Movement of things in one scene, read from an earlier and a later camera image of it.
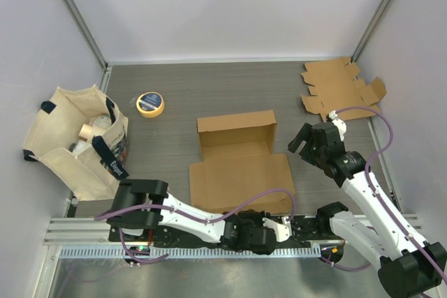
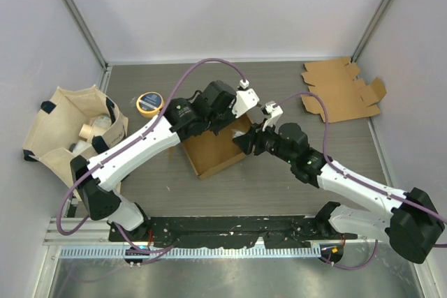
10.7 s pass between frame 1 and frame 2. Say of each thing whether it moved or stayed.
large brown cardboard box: moved
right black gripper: moved
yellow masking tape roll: stayed
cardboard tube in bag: stayed
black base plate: stayed
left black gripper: moved
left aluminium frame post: stayed
